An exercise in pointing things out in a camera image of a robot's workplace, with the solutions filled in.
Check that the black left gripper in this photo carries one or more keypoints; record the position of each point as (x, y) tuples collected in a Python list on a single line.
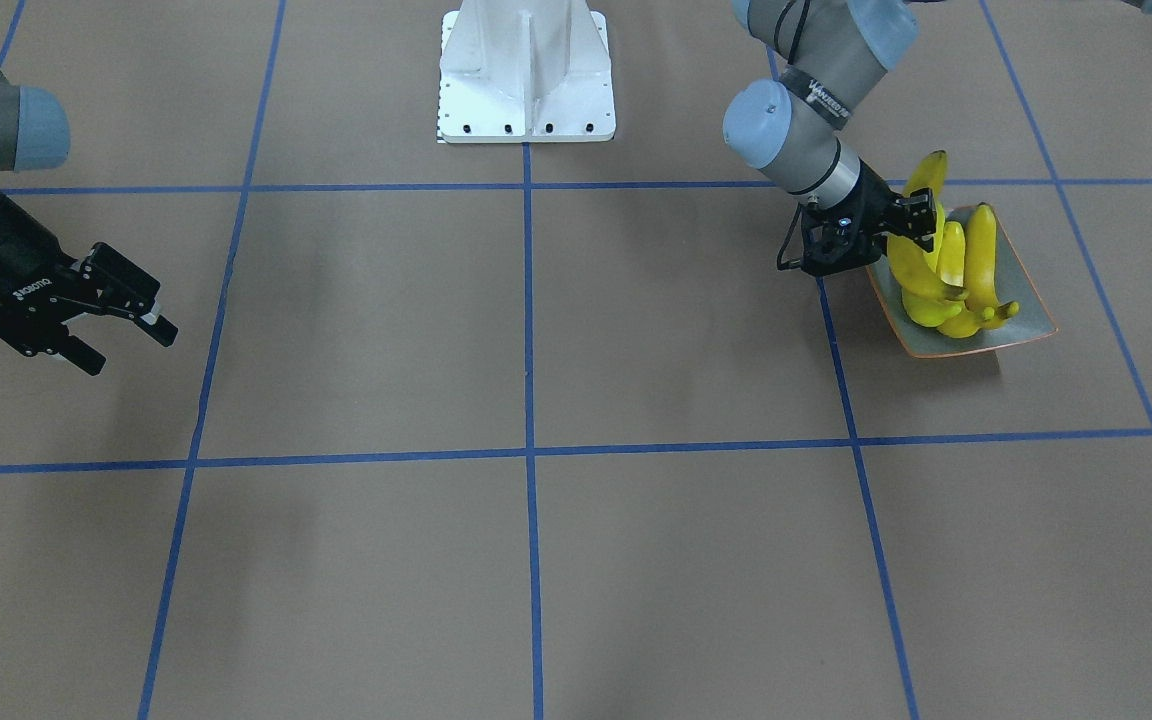
[(874, 201)]

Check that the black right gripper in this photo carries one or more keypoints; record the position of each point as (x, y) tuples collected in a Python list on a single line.
[(8, 262)]

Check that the yellow banana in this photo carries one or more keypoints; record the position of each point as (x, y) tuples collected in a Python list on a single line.
[(953, 319), (950, 263), (980, 268), (906, 259)]

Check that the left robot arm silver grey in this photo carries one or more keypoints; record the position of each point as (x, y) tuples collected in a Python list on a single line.
[(789, 127)]

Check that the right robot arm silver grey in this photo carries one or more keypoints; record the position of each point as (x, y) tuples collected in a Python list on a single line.
[(34, 134)]

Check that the grey square plate orange rim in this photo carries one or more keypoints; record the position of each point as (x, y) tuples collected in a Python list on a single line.
[(1013, 283)]

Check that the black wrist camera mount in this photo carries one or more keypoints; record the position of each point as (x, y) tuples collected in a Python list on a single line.
[(836, 246)]

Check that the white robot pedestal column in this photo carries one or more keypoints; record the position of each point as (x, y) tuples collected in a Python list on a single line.
[(525, 72)]

